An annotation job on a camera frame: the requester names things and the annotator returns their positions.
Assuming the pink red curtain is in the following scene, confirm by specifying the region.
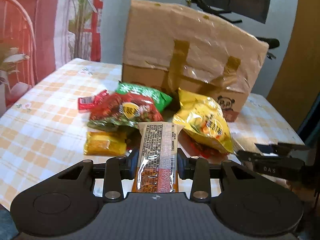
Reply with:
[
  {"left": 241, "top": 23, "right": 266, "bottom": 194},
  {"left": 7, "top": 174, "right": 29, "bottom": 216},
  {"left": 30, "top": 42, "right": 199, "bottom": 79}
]
[{"left": 0, "top": 0, "right": 107, "bottom": 86}]

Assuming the brown paper bag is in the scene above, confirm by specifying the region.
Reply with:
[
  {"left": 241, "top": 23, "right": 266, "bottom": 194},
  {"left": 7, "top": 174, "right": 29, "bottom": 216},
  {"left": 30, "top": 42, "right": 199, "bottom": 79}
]
[{"left": 121, "top": 0, "right": 269, "bottom": 122}]

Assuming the red wire chair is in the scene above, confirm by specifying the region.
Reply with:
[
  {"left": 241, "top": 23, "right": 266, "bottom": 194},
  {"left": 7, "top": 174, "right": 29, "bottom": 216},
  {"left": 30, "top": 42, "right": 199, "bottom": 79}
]
[{"left": 0, "top": 0, "right": 38, "bottom": 88}]

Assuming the red snack bag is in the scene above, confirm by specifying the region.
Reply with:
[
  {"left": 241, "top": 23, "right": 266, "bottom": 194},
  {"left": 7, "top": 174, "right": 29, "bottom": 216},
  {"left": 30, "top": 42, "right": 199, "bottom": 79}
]
[{"left": 87, "top": 93, "right": 163, "bottom": 132}]

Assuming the small red sachet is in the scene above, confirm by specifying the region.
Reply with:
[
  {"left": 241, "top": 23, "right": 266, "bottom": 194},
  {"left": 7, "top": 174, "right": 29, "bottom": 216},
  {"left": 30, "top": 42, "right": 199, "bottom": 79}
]
[{"left": 78, "top": 90, "right": 109, "bottom": 112}]

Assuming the tall green bamboo plant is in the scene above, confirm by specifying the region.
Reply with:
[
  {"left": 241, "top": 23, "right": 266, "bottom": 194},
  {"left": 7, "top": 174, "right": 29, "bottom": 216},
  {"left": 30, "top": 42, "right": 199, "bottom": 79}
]
[{"left": 64, "top": 0, "right": 103, "bottom": 62}]

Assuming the checkered yellow tablecloth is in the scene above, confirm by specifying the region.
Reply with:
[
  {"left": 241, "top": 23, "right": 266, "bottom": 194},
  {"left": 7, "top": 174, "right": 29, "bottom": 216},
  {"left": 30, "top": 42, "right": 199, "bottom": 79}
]
[{"left": 1, "top": 59, "right": 303, "bottom": 210}]

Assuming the yellow chips bag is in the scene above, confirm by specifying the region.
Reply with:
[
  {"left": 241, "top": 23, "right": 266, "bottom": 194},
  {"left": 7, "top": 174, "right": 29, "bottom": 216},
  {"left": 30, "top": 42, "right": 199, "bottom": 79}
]
[{"left": 172, "top": 89, "right": 233, "bottom": 154}]

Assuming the long orange snack bar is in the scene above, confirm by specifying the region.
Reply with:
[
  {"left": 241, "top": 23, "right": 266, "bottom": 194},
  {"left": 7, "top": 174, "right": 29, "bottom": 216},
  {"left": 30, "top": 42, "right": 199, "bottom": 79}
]
[{"left": 132, "top": 121, "right": 184, "bottom": 193}]

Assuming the green snack packet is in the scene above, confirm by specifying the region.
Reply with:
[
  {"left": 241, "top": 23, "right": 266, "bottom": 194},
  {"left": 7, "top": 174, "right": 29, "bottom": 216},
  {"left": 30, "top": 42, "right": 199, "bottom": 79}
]
[{"left": 115, "top": 82, "right": 172, "bottom": 112}]

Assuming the small yellow cake packet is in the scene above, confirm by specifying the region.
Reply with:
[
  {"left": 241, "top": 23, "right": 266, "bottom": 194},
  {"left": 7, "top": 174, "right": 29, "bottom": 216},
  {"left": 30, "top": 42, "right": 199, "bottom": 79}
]
[{"left": 84, "top": 132, "right": 127, "bottom": 157}]

